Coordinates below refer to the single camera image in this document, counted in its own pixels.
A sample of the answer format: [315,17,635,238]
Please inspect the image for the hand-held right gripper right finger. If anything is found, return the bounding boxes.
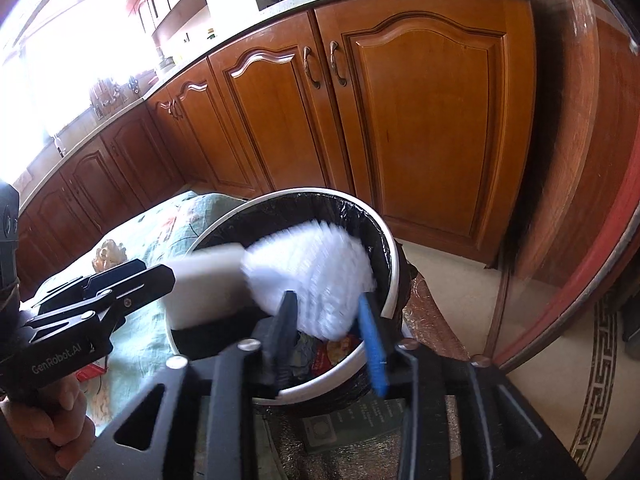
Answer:
[356,294,588,480]

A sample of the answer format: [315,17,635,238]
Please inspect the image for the bright window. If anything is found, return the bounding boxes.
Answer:
[0,0,166,181]

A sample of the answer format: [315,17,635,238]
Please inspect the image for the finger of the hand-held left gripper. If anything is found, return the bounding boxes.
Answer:
[22,265,177,345]
[37,259,148,312]

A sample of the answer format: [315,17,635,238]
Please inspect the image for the white round trash bin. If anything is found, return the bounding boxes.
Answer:
[167,189,413,411]

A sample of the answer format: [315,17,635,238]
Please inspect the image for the brown crumpled wrapper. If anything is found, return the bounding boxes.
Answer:
[94,240,126,272]

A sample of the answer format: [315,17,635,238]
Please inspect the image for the red snack wrapper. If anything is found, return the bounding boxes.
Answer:
[312,335,366,368]

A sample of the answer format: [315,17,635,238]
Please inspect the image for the person's left hand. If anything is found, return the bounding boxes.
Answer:
[0,372,97,480]

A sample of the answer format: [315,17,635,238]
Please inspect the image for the white foam block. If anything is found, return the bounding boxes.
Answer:
[167,244,252,332]

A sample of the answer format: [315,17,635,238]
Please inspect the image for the red packet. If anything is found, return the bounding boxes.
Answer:
[75,357,108,381]

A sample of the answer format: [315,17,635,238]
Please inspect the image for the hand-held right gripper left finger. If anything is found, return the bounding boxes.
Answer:
[65,291,301,480]

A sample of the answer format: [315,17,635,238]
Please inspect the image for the green printed blanket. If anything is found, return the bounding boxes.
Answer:
[20,189,251,411]

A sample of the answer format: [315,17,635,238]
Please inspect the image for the white pleated paper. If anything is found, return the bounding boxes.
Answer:
[242,219,377,342]

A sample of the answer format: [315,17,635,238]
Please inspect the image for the wooden lower kitchen cabinets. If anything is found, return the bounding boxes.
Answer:
[15,0,538,291]

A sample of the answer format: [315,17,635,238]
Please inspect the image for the knife block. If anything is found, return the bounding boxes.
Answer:
[89,80,125,117]

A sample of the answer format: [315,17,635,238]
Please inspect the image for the black bin liner bag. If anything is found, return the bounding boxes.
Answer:
[172,192,422,417]

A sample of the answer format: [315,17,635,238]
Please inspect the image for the green printed leaflet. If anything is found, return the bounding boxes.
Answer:
[300,395,407,456]

